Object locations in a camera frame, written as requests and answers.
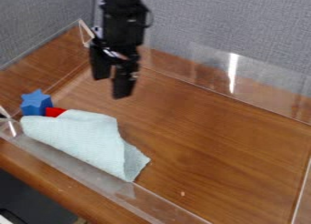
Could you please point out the blue star foam block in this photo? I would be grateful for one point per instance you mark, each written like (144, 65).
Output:
(36, 103)

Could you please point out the clear acrylic corner bracket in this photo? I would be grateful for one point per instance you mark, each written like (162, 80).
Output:
(90, 34)

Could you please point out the red block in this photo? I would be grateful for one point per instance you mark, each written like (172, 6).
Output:
(54, 111)

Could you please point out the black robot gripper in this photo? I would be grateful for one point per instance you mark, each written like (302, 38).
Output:
(125, 20)

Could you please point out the clear acrylic left bracket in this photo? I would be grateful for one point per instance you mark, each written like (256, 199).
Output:
(9, 124)

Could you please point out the light blue cloth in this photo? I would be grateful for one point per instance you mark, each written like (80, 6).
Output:
(89, 136)

